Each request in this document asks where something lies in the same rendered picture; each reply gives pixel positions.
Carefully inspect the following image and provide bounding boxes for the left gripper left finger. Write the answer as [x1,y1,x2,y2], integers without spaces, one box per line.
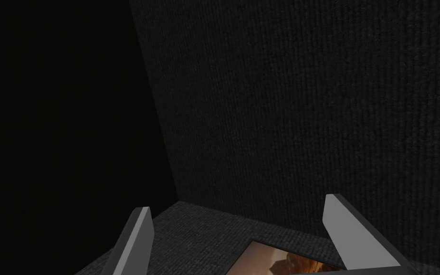
[100,206,155,275]

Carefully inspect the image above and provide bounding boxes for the framed orange picture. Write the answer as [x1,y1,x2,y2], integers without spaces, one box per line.
[225,240,347,275]

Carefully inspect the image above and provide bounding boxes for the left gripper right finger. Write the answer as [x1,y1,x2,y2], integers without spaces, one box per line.
[322,193,420,275]

